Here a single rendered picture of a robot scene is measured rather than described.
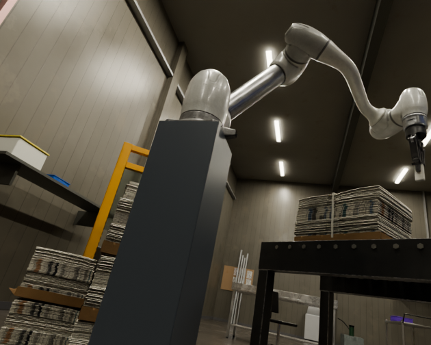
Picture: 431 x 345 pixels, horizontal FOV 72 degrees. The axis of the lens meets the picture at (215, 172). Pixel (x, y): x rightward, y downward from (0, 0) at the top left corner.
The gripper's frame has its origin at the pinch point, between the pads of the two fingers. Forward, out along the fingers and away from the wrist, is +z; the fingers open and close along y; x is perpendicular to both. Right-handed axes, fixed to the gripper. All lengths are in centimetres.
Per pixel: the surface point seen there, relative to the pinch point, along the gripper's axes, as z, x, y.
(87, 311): 73, -82, 79
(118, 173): -36, -245, 32
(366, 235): 29.1, -14.4, 14.8
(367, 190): 11.3, -14.2, 14.3
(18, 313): 83, -130, 90
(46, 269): 63, -129, 87
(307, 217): 19.5, -40.8, 12.6
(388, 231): 25.5, -9.7, 7.3
